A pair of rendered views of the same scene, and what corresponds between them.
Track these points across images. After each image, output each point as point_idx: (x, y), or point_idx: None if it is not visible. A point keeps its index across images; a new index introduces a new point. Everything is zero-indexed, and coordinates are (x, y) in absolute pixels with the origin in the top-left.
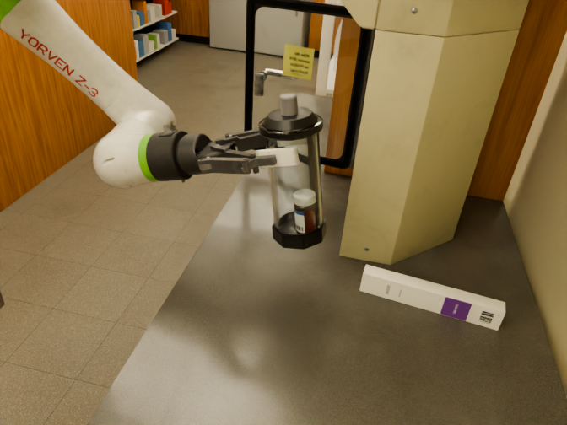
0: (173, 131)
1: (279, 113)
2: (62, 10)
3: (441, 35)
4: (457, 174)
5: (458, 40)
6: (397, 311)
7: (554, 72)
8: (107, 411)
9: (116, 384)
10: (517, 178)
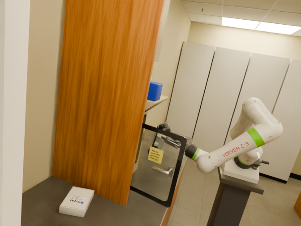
0: (192, 145)
1: (167, 127)
2: (239, 137)
3: None
4: None
5: None
6: None
7: (45, 123)
8: (185, 156)
9: (185, 158)
10: (45, 168)
